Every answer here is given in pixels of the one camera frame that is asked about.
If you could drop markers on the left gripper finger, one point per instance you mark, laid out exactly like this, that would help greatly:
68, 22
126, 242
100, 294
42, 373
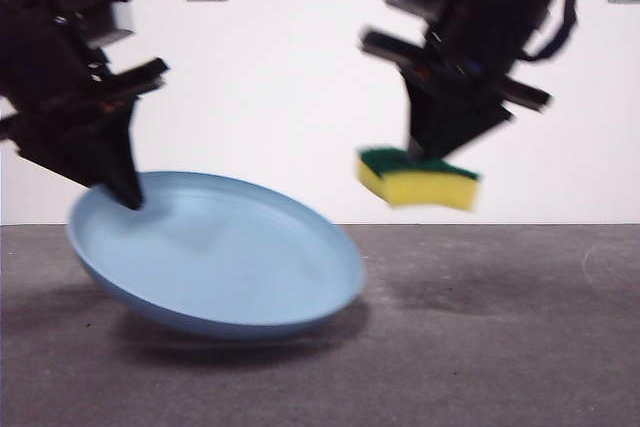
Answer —
55, 147
117, 157

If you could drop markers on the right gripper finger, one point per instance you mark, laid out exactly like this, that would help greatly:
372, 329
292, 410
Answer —
460, 122
425, 117

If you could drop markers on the yellow and green sponge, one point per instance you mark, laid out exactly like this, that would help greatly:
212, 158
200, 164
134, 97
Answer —
425, 187

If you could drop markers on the light blue round plate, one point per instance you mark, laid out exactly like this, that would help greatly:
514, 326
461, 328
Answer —
215, 257

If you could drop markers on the left wrist grey camera box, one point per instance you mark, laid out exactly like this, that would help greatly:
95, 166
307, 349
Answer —
115, 22

